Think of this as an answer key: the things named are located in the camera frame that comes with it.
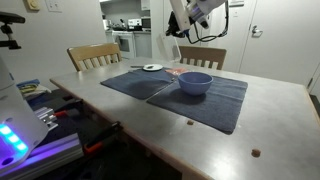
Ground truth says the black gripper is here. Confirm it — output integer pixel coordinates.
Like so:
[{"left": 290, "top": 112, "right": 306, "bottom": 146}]
[{"left": 165, "top": 12, "right": 185, "bottom": 38}]

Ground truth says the clear plastic container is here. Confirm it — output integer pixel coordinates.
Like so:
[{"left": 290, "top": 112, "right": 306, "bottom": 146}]
[{"left": 157, "top": 33, "right": 181, "bottom": 62}]

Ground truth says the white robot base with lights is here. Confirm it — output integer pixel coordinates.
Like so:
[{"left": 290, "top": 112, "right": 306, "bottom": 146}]
[{"left": 0, "top": 58, "right": 48, "bottom": 175}]

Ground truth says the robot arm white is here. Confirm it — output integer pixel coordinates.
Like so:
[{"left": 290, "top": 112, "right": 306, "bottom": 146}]
[{"left": 165, "top": 0, "right": 228, "bottom": 38}]

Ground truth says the blue bowl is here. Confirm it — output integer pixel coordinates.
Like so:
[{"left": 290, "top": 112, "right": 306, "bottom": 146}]
[{"left": 178, "top": 72, "right": 213, "bottom": 96}]

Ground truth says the dark blue placemat under bowl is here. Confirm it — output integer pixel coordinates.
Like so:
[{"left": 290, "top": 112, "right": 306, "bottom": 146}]
[{"left": 147, "top": 76, "right": 248, "bottom": 134}]

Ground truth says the clear snack bag orange label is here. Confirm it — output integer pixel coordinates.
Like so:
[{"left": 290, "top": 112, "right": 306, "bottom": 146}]
[{"left": 165, "top": 68, "right": 189, "bottom": 76}]

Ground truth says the white plate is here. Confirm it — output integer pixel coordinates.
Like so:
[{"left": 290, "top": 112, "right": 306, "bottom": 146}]
[{"left": 142, "top": 64, "right": 163, "bottom": 72}]

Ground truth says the wooden chair by door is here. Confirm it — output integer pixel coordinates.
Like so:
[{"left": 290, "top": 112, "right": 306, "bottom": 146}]
[{"left": 177, "top": 46, "right": 227, "bottom": 70}]

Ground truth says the white kitchen stove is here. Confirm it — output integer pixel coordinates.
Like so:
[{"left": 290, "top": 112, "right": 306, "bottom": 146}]
[{"left": 112, "top": 31, "right": 136, "bottom": 59}]

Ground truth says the dark blue placemat near plate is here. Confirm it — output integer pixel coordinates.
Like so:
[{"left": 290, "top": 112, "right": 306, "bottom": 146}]
[{"left": 101, "top": 68, "right": 176, "bottom": 100}]

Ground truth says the light wooden chair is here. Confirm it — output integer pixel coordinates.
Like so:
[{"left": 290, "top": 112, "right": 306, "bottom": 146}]
[{"left": 67, "top": 43, "right": 122, "bottom": 71}]

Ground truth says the brown snack piece on table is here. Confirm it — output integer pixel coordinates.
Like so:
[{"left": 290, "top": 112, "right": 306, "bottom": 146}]
[{"left": 187, "top": 120, "right": 194, "bottom": 125}]

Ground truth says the orange black clamp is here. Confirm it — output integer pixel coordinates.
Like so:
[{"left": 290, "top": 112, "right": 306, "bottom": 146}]
[{"left": 83, "top": 122, "right": 122, "bottom": 154}]

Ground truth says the brown snack piece near edge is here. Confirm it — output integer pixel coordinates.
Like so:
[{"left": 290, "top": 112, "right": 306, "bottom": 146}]
[{"left": 251, "top": 149, "right": 261, "bottom": 157}]

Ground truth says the white door with handle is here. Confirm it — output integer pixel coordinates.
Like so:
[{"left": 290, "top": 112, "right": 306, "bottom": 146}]
[{"left": 240, "top": 0, "right": 320, "bottom": 86}]

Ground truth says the black camera on mount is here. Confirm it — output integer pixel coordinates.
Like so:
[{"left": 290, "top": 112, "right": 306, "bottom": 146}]
[{"left": 0, "top": 12, "right": 25, "bottom": 50}]

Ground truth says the aluminium extrusion rail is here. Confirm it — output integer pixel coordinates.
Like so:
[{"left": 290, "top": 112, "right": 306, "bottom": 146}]
[{"left": 0, "top": 133, "right": 84, "bottom": 180}]

